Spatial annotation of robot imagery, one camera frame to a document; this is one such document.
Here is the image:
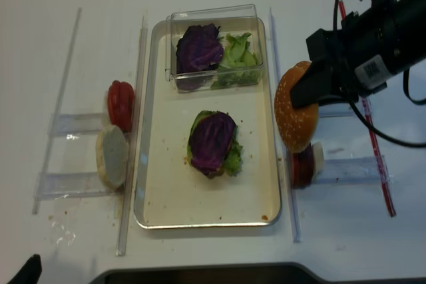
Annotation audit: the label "white bun bottom half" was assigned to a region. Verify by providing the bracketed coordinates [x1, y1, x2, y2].
[95, 125, 129, 190]

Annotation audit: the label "sesame bun top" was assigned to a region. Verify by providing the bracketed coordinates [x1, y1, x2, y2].
[274, 66, 319, 153]

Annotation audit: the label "clear acrylic channel upper right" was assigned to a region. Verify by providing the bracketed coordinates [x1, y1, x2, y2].
[319, 98, 372, 118]

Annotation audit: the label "clear acrylic channel lower left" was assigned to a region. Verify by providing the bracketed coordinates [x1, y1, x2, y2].
[34, 172, 119, 200]

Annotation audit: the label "white pusher block right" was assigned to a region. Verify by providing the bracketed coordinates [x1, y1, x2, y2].
[312, 142, 325, 178]

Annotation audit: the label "green lettuce in box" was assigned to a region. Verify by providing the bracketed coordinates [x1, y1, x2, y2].
[210, 33, 260, 89]

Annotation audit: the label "clear inner right rail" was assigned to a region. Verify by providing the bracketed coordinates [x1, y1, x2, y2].
[268, 8, 302, 243]

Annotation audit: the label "clear acrylic channel lower right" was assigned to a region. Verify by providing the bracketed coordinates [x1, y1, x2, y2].
[312, 156, 390, 185]

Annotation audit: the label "purple cabbage leaves in box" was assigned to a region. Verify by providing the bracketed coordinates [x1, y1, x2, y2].
[176, 23, 224, 75]

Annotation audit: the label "clear acrylic channel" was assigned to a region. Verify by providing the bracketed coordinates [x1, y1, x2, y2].
[34, 172, 119, 200]
[312, 156, 390, 185]
[48, 113, 110, 137]
[319, 98, 372, 118]

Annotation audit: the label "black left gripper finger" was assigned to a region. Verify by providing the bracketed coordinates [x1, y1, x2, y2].
[8, 254, 42, 284]

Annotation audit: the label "clear acrylic channel upper left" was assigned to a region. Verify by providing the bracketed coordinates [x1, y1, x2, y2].
[48, 113, 110, 137]

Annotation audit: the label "stacked burger fillings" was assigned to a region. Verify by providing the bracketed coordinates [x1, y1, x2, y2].
[187, 110, 243, 179]

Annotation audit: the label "clear plastic lettuce box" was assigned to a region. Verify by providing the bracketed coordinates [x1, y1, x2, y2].
[165, 4, 264, 92]

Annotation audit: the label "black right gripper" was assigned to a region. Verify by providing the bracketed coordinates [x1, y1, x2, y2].
[290, 11, 386, 109]

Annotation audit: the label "metal tray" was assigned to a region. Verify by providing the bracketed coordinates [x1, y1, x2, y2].
[134, 21, 282, 229]

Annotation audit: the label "clear inner left rail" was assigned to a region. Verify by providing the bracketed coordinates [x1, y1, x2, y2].
[116, 16, 148, 257]

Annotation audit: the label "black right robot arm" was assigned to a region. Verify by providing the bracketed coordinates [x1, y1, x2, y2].
[290, 0, 425, 108]

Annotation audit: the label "black cable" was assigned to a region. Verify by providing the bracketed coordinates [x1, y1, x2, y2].
[332, 0, 426, 148]

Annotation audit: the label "clear tape piece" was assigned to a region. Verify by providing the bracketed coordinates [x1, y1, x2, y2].
[48, 198, 81, 247]

